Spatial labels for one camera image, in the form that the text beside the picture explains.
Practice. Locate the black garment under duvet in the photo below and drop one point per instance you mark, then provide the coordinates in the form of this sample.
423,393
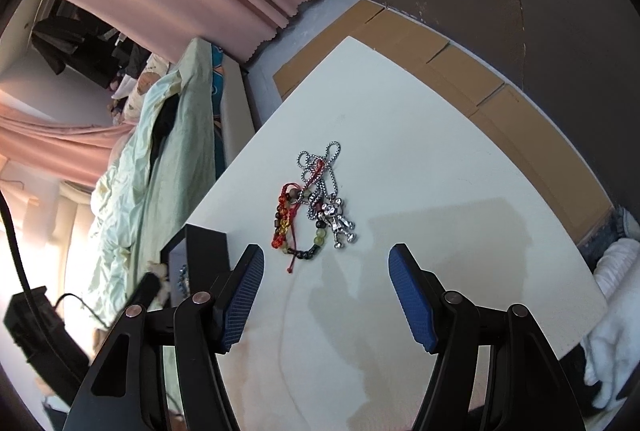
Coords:
163,125

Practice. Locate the green bed sheet mattress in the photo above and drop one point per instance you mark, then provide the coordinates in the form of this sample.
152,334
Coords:
194,150

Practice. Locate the flattened brown cardboard sheet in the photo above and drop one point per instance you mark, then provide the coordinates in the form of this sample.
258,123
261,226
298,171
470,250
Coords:
499,109

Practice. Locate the pale green crumpled duvet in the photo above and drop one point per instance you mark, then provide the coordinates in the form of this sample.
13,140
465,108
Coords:
116,204

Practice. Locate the white square side table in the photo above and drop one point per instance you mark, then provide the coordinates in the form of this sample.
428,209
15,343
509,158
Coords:
326,346

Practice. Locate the dark hanging clothes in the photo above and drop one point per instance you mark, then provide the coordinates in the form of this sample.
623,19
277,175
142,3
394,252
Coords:
68,36

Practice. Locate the white fluffy cloth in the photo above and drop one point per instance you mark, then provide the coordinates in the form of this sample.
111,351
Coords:
612,347

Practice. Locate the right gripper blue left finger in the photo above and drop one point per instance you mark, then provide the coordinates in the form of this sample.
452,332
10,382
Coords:
125,389

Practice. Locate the black square jewelry box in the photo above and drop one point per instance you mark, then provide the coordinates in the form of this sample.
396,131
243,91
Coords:
194,257

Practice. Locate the silver chain figure pendant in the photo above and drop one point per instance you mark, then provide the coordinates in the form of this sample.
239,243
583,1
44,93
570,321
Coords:
321,196

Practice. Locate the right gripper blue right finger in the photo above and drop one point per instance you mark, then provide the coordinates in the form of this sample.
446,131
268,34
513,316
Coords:
494,370

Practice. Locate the pink curtain left panel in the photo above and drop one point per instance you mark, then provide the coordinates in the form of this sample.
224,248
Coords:
77,153

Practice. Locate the cartoon print pillow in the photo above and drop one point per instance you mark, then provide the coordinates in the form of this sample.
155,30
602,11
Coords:
155,68

